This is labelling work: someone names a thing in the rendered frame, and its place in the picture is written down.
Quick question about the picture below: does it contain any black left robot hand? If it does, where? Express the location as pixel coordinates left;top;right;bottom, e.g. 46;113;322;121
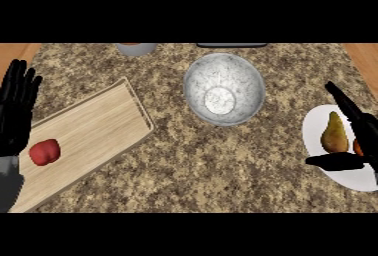
0;58;45;158

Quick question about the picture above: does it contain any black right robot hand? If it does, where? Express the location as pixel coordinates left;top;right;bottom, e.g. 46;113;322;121
304;80;378;174

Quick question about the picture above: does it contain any pale wooden cutting board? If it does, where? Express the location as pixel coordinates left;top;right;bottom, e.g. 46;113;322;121
8;76;157;214

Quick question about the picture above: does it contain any white plate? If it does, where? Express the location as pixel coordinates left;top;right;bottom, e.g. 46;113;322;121
301;104;378;193

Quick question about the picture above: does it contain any dark flat appliance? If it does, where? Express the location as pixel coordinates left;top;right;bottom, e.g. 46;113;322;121
195;42;270;49

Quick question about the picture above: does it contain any grey marbled bowl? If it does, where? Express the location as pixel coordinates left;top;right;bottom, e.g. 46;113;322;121
182;52;267;128

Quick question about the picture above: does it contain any grey cup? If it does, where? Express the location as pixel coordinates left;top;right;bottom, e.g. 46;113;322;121
115;42;160;57

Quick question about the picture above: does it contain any yellow-brown pear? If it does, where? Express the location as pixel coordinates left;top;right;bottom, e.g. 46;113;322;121
319;111;352;155

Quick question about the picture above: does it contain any red apple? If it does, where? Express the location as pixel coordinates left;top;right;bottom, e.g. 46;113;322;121
28;138;62;167

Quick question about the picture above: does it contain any orange-red tomato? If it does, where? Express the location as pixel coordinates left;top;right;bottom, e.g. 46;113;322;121
352;139;366;157

